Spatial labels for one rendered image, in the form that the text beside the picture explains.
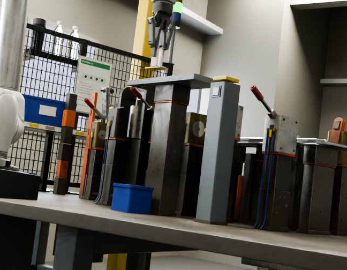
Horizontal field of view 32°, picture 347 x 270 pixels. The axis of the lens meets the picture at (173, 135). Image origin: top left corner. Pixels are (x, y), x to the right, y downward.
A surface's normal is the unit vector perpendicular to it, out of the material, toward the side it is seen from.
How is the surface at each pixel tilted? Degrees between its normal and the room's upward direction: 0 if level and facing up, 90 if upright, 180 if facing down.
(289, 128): 90
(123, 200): 90
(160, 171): 90
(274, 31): 90
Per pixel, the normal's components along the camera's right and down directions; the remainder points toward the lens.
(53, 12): 0.83, 0.04
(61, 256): -0.55, -0.14
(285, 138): 0.64, 0.00
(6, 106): 0.73, -0.18
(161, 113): -0.76, -0.15
